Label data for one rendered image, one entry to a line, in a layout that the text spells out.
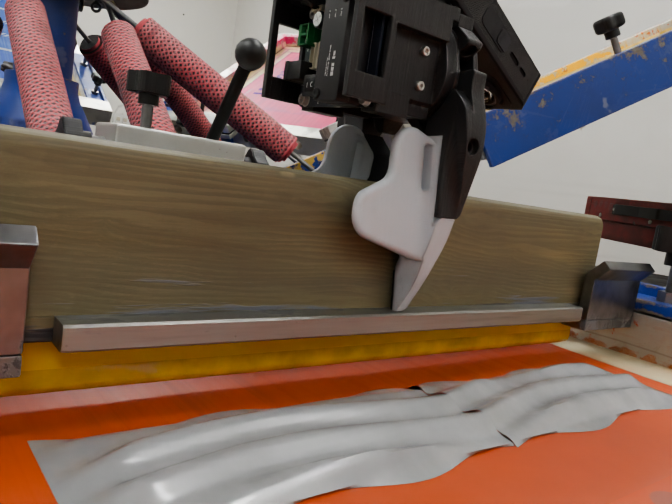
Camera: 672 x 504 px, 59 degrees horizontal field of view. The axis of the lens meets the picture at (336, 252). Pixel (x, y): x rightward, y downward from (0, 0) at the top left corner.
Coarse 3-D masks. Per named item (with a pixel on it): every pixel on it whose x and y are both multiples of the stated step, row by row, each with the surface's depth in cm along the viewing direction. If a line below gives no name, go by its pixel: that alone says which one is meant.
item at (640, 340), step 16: (640, 320) 47; (656, 320) 46; (576, 336) 51; (592, 336) 50; (608, 336) 49; (624, 336) 48; (640, 336) 47; (656, 336) 46; (624, 352) 48; (640, 352) 47; (656, 352) 46
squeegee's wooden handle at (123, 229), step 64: (0, 128) 20; (0, 192) 20; (64, 192) 21; (128, 192) 22; (192, 192) 24; (256, 192) 26; (320, 192) 28; (64, 256) 21; (128, 256) 23; (192, 256) 25; (256, 256) 26; (320, 256) 29; (384, 256) 31; (448, 256) 34; (512, 256) 38; (576, 256) 43
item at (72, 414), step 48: (144, 384) 27; (192, 384) 28; (240, 384) 29; (288, 384) 30; (336, 384) 31; (384, 384) 32; (0, 432) 21; (48, 432) 21; (96, 432) 22; (0, 480) 18; (432, 480) 22; (480, 480) 23; (528, 480) 23; (576, 480) 24
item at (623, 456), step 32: (480, 352) 42; (512, 352) 43; (544, 352) 44; (416, 384) 33; (640, 416) 33; (544, 448) 27; (576, 448) 27; (608, 448) 28; (640, 448) 28; (608, 480) 24; (640, 480) 25
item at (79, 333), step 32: (64, 320) 21; (96, 320) 22; (128, 320) 22; (160, 320) 23; (192, 320) 24; (224, 320) 25; (256, 320) 26; (288, 320) 27; (320, 320) 28; (352, 320) 29; (384, 320) 30; (416, 320) 32; (448, 320) 33; (480, 320) 35; (512, 320) 37; (544, 320) 39; (576, 320) 42; (64, 352) 21
